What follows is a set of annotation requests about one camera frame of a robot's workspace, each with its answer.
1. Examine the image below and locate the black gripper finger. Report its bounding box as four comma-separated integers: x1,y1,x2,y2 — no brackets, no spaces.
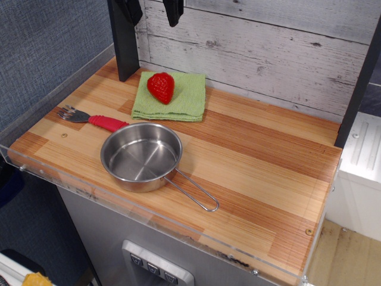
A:
115,0,143,26
163,0,184,27

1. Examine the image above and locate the stainless steel pot with handle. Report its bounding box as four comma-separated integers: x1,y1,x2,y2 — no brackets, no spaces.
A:
100,122,220,212

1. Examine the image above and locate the red plastic strawberry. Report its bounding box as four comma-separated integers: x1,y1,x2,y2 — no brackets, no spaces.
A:
147,73,175,105

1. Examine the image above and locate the green folded cloth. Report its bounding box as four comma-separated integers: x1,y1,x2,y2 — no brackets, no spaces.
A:
131,71,206,122

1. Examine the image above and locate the clear acrylic table guard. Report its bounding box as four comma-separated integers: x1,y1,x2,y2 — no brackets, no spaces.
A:
2,47,341,285

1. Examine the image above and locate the silver dispenser button panel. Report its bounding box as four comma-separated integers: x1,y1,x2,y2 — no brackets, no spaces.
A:
121,240,195,285

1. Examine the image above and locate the white cabinet with metal top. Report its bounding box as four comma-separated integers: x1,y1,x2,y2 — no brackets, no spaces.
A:
326,112,380,241

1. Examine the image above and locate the yellow object at corner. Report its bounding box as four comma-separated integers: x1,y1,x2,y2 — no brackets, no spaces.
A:
22,272,53,286

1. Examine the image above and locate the dark grey vertical post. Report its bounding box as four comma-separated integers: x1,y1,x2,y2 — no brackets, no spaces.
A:
107,0,140,82

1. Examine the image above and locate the fork with red handle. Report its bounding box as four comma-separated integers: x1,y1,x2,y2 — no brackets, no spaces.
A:
57,105,129,132

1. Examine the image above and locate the dark right frame post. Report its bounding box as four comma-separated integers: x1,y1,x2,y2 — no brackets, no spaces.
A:
334,18,380,148

